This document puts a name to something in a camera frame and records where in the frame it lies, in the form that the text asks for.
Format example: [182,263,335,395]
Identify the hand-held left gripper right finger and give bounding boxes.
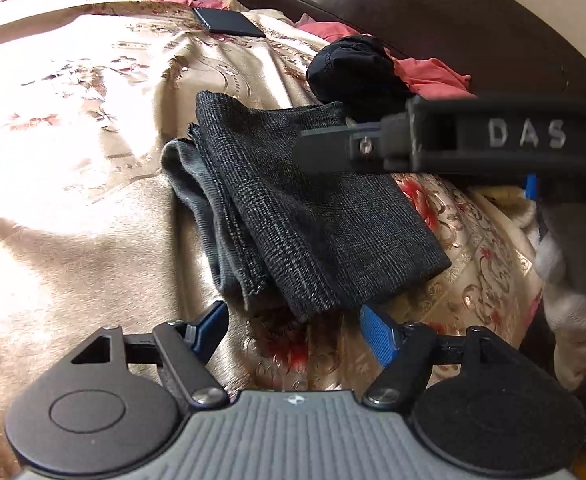
[360,305,518,409]

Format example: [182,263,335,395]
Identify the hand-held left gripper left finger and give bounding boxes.
[70,300,230,408]

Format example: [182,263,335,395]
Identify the dark grey plaid pants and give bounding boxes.
[162,89,452,323]

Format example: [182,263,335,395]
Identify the coral pink cloth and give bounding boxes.
[295,16,478,100]

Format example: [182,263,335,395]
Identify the black crumpled garment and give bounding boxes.
[306,34,420,107]

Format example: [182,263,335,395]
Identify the cream fluffy blanket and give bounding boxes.
[520,185,586,393]

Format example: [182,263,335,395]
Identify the dark wooden headboard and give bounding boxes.
[230,0,586,108]

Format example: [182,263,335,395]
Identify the black phone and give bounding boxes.
[192,6,266,39]

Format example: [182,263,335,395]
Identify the floral beige bedspread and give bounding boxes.
[0,0,546,461]

